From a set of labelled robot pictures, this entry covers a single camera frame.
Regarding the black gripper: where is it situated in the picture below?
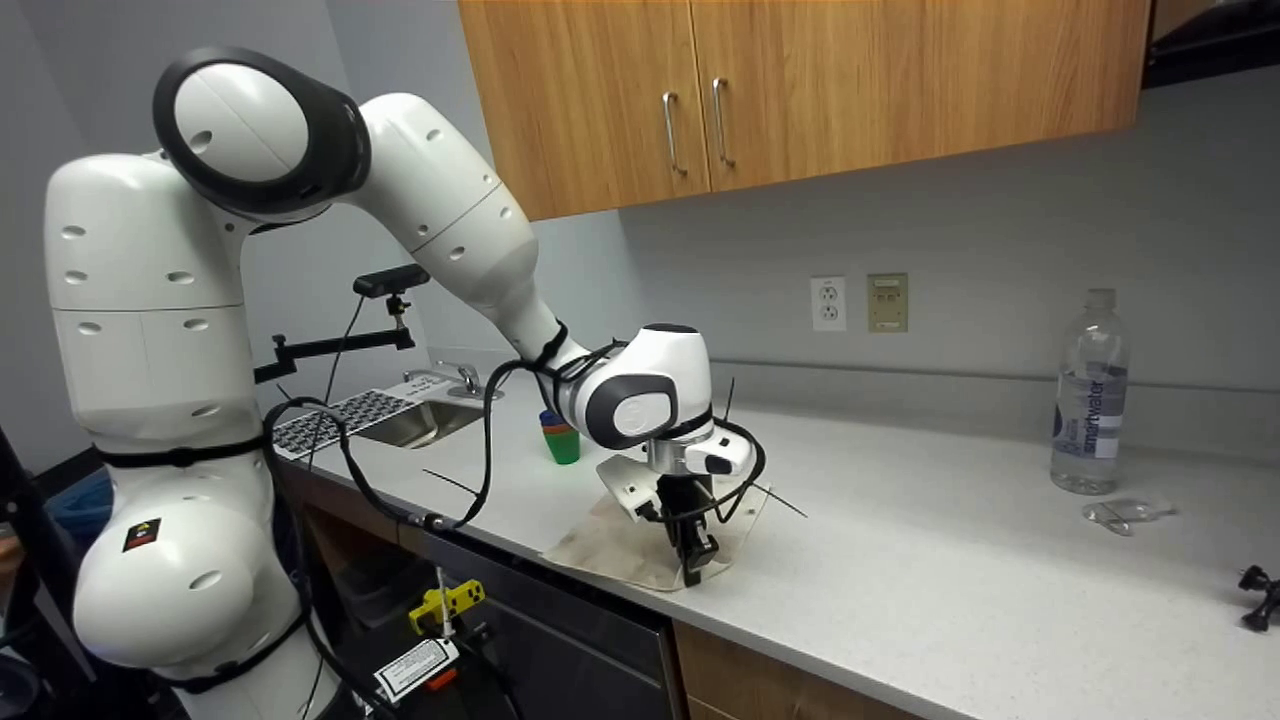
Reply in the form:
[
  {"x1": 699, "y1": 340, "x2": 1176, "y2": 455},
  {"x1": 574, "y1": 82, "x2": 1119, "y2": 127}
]
[{"x1": 649, "y1": 468, "x2": 724, "y2": 592}]

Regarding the beige cloth towel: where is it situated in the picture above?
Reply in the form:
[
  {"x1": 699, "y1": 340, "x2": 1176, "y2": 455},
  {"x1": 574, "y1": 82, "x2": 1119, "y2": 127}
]
[{"x1": 548, "y1": 491, "x2": 740, "y2": 601}]

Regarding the wooden drawer front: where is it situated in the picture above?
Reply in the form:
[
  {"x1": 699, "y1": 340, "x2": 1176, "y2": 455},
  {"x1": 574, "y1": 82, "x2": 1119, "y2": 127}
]
[{"x1": 672, "y1": 620, "x2": 930, "y2": 720}]

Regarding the black dishwasher front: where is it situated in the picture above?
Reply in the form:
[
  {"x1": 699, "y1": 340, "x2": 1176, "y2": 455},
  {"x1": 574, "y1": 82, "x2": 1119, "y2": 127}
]
[{"x1": 422, "y1": 525, "x2": 690, "y2": 720}]

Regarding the green cup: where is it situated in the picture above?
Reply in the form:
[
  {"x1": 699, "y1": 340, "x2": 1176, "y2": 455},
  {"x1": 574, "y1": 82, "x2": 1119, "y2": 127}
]
[{"x1": 535, "y1": 405, "x2": 589, "y2": 468}]

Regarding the yellow clamp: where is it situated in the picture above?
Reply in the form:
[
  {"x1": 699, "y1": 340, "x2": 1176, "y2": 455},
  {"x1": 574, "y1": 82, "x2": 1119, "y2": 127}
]
[{"x1": 405, "y1": 578, "x2": 491, "y2": 642}]

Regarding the metal faucet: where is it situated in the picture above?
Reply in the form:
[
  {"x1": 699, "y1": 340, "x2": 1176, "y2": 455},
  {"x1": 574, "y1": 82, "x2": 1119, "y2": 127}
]
[{"x1": 401, "y1": 359, "x2": 509, "y2": 405}]

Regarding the white and red device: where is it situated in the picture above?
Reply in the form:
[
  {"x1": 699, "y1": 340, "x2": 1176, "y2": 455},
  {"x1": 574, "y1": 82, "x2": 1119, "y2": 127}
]
[{"x1": 373, "y1": 637, "x2": 467, "y2": 699}]

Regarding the steel sink with drainboard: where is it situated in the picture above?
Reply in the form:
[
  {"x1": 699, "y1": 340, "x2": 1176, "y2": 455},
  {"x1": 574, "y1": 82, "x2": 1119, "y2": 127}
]
[{"x1": 269, "y1": 379, "x2": 491, "y2": 462}]

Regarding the clear plastic water bottle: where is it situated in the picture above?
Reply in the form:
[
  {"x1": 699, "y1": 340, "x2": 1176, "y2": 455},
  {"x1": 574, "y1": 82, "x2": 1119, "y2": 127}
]
[{"x1": 1049, "y1": 283, "x2": 1131, "y2": 502}]

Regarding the clear plastic wrapper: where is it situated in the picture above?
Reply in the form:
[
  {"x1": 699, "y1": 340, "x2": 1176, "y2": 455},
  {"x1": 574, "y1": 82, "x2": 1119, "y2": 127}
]
[{"x1": 1080, "y1": 491, "x2": 1185, "y2": 540}]

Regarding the black range hood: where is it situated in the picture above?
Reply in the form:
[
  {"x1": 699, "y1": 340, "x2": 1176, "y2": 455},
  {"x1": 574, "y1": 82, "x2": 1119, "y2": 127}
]
[{"x1": 1139, "y1": 0, "x2": 1280, "y2": 91}]

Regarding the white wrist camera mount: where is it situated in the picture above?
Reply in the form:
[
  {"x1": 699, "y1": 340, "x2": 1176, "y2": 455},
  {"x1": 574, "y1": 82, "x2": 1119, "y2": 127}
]
[{"x1": 593, "y1": 448, "x2": 672, "y2": 522}]

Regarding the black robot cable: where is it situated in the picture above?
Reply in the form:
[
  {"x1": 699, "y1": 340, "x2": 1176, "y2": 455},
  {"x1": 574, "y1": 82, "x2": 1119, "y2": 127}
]
[{"x1": 261, "y1": 334, "x2": 771, "y2": 540}]

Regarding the white wall outlet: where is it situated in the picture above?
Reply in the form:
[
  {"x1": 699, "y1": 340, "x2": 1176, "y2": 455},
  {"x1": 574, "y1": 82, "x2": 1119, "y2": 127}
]
[{"x1": 808, "y1": 274, "x2": 852, "y2": 337}]

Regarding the beige wall switch plate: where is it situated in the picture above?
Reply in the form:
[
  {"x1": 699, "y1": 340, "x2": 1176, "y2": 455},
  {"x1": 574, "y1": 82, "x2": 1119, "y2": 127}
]
[{"x1": 863, "y1": 268, "x2": 911, "y2": 337}]

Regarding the black stereo camera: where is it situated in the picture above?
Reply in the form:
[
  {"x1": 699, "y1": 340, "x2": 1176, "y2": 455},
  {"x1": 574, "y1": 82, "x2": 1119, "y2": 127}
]
[{"x1": 348, "y1": 259, "x2": 437, "y2": 303}]

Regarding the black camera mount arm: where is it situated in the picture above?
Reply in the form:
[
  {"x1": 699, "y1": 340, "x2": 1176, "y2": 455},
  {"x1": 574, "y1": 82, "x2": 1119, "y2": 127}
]
[{"x1": 252, "y1": 293, "x2": 422, "y2": 388}]

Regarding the metal cabinet handle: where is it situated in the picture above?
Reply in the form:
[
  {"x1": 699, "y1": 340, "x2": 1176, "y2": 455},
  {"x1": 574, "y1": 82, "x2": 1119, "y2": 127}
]
[
  {"x1": 703, "y1": 73, "x2": 743, "y2": 178},
  {"x1": 659, "y1": 87, "x2": 695, "y2": 183}
]

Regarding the wooden wall cabinet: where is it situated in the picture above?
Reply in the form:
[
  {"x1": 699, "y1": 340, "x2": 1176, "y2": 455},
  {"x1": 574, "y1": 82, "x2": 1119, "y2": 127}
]
[{"x1": 458, "y1": 0, "x2": 1157, "y2": 224}]

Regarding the black camera clamp stand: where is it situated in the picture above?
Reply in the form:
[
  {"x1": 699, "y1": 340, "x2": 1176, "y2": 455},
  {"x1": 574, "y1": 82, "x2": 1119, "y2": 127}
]
[{"x1": 1237, "y1": 559, "x2": 1280, "y2": 637}]

